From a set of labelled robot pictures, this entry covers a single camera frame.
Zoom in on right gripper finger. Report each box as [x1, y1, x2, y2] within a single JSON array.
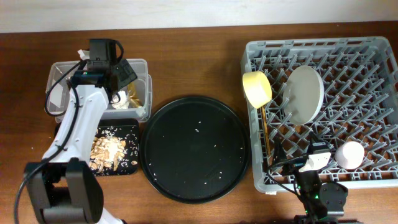
[[272, 138, 286, 165], [307, 133, 330, 154]]

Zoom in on white tissue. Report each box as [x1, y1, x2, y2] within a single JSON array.
[[111, 91, 130, 110]]

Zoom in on gold foil wrapper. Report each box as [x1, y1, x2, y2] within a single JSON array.
[[127, 82, 143, 108]]

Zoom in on pink cup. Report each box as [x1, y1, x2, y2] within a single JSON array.
[[335, 141, 364, 169]]

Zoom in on wooden chopstick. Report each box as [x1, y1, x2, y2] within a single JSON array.
[[261, 106, 271, 156], [258, 107, 271, 156]]

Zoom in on grey round plate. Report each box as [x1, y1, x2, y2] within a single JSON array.
[[283, 65, 325, 125]]

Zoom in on yellow bowl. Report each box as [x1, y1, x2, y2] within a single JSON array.
[[243, 71, 272, 109]]

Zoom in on food scraps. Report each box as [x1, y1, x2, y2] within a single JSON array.
[[89, 129, 139, 174]]

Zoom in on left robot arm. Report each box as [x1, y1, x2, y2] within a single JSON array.
[[14, 39, 137, 223]]

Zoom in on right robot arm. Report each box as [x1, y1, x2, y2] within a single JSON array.
[[267, 133, 348, 224]]

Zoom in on grey dishwasher rack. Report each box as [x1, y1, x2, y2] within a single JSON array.
[[241, 37, 397, 194]]

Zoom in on clear plastic storage bin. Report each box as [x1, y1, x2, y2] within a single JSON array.
[[47, 58, 152, 123]]

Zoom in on black rectangular tray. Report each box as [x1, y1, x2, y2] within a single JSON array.
[[52, 118, 140, 177]]

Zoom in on round black serving tray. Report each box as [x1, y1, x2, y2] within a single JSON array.
[[139, 96, 251, 204]]

